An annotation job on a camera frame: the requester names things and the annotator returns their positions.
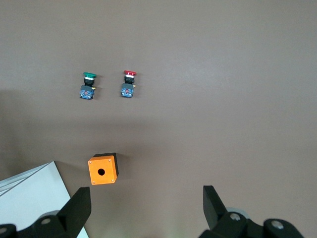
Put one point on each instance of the orange button enclosure box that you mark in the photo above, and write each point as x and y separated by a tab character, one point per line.
106	163

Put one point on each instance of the red mushroom push button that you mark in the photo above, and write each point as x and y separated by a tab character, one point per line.
126	91

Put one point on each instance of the green mushroom push button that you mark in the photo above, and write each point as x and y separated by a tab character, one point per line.
86	93

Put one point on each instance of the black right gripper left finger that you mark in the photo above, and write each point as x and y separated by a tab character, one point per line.
74	213

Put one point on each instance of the white drawer cabinet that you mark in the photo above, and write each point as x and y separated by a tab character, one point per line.
29	198

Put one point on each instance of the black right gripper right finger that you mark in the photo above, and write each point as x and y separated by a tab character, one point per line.
215	213

